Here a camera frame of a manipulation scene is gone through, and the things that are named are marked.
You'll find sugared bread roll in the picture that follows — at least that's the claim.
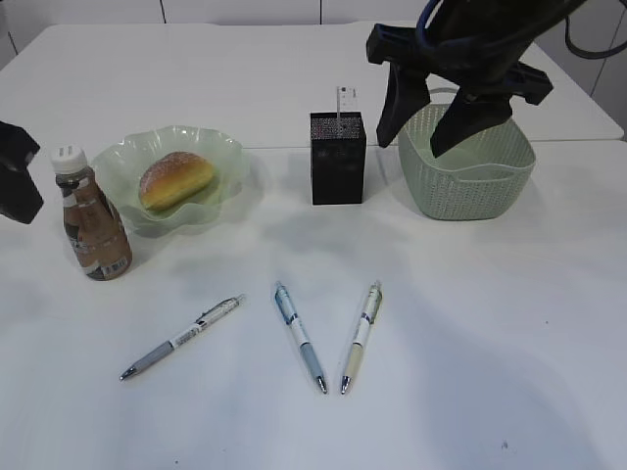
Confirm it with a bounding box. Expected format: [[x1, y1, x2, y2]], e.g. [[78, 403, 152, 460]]
[[139, 151, 216, 212]]

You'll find green plastic basket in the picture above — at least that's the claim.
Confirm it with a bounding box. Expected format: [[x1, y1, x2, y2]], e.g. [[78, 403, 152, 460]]
[[398, 104, 536, 220]]

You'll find brown coffee drink bottle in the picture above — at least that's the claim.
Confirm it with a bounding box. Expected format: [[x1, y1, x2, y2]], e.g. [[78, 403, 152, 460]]
[[51, 145, 132, 281]]

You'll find transparent plastic ruler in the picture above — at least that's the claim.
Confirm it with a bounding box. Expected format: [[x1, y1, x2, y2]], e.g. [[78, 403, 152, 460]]
[[336, 86, 359, 116]]

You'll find green wavy glass plate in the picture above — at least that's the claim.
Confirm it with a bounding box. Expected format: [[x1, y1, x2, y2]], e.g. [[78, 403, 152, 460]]
[[92, 125, 250, 236]]

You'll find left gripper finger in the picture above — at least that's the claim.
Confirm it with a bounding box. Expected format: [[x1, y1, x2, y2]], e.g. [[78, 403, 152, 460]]
[[0, 164, 43, 224]]

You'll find cream grip pen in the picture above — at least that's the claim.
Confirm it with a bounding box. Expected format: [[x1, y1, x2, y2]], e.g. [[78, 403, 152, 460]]
[[340, 281, 383, 395]]

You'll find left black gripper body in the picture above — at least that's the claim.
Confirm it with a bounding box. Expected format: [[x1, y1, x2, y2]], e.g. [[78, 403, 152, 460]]
[[0, 121, 40, 169]]

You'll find blue grip pen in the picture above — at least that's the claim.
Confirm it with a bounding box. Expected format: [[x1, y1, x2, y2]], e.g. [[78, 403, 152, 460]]
[[274, 282, 328, 395]]

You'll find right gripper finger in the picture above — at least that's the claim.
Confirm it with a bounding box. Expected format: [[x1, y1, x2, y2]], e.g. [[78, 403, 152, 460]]
[[376, 63, 429, 147], [430, 90, 512, 158]]

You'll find grey grip pen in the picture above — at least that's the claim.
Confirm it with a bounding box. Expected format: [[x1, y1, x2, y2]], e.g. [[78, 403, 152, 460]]
[[120, 295, 245, 382]]

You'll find black mesh pen holder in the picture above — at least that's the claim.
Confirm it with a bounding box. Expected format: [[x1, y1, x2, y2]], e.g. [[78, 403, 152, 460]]
[[310, 112, 366, 206]]

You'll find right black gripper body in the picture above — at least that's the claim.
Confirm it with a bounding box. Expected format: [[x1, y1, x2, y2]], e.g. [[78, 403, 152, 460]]
[[364, 0, 555, 107]]

